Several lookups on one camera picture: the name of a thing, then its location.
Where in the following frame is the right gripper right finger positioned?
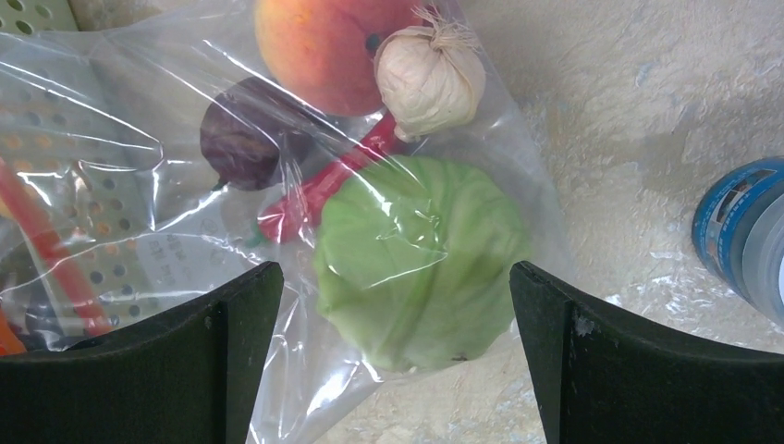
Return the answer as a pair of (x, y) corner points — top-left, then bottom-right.
(509, 262), (783, 443)

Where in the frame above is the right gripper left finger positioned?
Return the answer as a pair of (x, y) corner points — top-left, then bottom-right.
(1, 262), (284, 443)

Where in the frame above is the fake red chili pepper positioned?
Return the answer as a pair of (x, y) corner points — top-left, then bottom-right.
(254, 112), (401, 244)

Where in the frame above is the fake green cabbage head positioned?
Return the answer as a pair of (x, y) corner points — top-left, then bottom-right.
(312, 155), (532, 373)

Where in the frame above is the fake purple onion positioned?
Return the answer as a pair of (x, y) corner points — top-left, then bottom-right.
(200, 77), (316, 191)

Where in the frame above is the clear zip top bag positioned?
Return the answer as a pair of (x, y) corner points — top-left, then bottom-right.
(1, 1), (570, 443)

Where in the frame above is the fake garlic bulb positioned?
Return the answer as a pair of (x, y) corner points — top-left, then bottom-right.
(374, 6), (486, 142)

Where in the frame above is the fake peach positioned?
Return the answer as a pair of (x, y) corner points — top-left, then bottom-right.
(254, 0), (422, 117)

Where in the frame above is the blue white bottle cap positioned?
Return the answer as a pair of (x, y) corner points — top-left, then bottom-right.
(692, 156), (783, 325)

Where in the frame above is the light green plastic basket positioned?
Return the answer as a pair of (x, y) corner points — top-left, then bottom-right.
(1, 1), (160, 327)

